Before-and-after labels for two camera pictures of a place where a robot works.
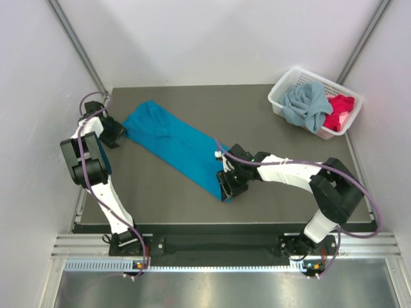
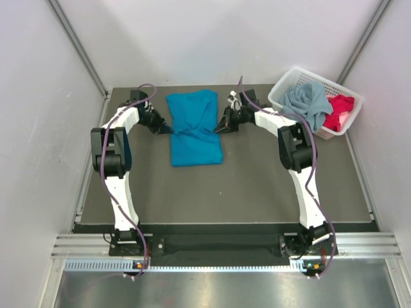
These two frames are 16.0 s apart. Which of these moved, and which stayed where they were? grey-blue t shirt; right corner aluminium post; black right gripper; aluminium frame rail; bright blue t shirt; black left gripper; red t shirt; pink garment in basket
Moved: black right gripper; black left gripper; bright blue t shirt
Stayed: aluminium frame rail; grey-blue t shirt; red t shirt; pink garment in basket; right corner aluminium post
